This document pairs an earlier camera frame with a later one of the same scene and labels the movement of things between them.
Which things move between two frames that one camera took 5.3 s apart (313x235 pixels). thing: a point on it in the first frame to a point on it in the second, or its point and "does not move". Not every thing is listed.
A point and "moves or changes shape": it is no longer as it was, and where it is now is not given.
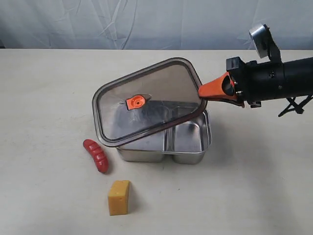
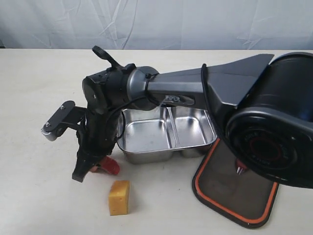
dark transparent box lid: [133, 103] moves or changes shape
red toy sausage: [100, 158] moves or changes shape
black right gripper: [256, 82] to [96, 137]
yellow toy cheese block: [119, 197] does not move
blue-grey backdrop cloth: [152, 24] does not move
